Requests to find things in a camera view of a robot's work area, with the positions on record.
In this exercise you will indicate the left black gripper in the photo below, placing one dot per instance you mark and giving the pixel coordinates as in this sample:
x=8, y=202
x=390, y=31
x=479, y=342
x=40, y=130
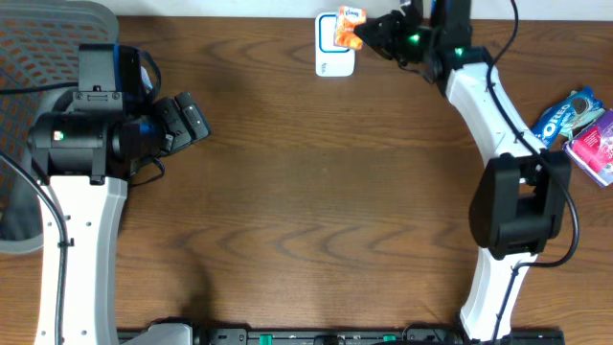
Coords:
x=169, y=127

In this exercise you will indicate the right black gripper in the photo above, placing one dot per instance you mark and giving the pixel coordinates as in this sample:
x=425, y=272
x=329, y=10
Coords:
x=389, y=27

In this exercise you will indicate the small orange snack box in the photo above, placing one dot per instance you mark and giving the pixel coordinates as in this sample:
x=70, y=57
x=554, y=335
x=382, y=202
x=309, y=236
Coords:
x=347, y=20

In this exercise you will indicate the blue Oreo cookie pack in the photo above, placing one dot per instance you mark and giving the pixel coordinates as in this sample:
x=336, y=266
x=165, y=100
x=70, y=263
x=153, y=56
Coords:
x=549, y=125

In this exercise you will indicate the teal green snack packet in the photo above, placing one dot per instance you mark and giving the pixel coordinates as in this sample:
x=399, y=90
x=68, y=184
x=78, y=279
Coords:
x=579, y=121

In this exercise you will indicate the red purple snack bag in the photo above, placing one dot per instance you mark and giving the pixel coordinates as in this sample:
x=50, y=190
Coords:
x=592, y=149

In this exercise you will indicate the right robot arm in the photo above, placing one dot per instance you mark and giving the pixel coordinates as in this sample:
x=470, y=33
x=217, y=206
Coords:
x=522, y=215

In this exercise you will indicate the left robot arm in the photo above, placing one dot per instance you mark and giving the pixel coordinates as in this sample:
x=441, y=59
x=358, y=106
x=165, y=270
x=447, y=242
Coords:
x=87, y=156

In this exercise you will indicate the grey plastic mesh basket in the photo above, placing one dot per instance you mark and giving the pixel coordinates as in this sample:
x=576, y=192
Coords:
x=39, y=46

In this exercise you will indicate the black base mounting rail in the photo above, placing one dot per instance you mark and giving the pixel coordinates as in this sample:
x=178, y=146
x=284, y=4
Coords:
x=183, y=334

